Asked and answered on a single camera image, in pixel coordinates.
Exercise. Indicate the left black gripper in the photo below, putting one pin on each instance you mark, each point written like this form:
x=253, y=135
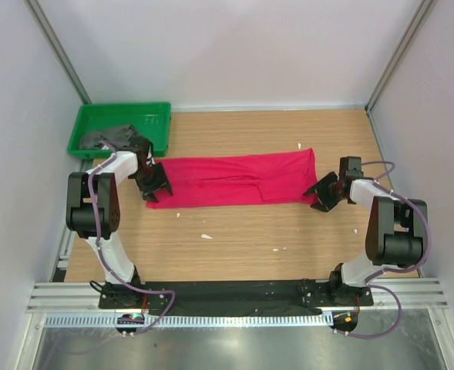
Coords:
x=160, y=183

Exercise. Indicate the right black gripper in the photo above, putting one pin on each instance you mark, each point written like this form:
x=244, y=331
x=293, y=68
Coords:
x=324, y=203

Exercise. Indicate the pink red t-shirt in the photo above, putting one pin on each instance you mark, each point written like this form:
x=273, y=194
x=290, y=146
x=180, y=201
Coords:
x=274, y=178

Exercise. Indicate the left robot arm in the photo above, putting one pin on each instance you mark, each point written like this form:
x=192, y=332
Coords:
x=93, y=212

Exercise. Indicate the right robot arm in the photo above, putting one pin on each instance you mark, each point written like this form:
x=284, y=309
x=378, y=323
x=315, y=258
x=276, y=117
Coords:
x=398, y=237

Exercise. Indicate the grey t-shirt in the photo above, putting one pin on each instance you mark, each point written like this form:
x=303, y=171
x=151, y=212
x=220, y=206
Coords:
x=107, y=136

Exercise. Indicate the green plastic tray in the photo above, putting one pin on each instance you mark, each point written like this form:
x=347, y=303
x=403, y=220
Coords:
x=151, y=120

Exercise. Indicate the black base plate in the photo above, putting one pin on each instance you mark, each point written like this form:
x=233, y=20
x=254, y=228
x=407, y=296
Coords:
x=233, y=299

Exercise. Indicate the white slotted cable duct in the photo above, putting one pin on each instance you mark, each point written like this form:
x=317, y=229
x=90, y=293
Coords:
x=121, y=321

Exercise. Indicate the aluminium frame rail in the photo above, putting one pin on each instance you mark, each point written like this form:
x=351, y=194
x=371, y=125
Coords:
x=413, y=293

